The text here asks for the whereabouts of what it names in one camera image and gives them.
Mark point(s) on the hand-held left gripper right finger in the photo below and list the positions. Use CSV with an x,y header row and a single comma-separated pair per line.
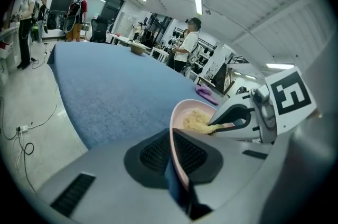
x,y
194,157

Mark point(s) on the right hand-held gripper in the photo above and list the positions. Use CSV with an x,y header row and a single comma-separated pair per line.
x,y
291,96

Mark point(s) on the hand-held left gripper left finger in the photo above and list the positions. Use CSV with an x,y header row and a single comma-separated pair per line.
x,y
151,157

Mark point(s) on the yellow sponge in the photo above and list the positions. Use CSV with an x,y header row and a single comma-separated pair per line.
x,y
195,120

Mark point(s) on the big pink plate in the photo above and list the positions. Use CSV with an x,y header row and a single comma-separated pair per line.
x,y
185,109

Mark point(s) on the person's right forearm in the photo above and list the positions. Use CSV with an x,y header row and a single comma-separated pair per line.
x,y
316,113

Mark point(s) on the purple cloth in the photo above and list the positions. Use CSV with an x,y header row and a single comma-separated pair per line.
x,y
207,93

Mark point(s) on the dark staircase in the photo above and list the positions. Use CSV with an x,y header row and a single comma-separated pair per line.
x,y
220,77

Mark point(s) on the rack of black helmets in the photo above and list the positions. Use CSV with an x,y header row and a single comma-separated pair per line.
x,y
203,54

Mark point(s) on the blue tablecloth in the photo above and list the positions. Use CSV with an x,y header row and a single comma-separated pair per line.
x,y
118,91

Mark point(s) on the brown bowl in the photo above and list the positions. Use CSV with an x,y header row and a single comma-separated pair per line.
x,y
137,49

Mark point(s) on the white work table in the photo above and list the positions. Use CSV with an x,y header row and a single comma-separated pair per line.
x,y
118,38

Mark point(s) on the white power strip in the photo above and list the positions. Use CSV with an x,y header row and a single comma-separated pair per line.
x,y
22,128

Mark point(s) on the black office chair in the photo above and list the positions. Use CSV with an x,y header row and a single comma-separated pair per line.
x,y
99,30

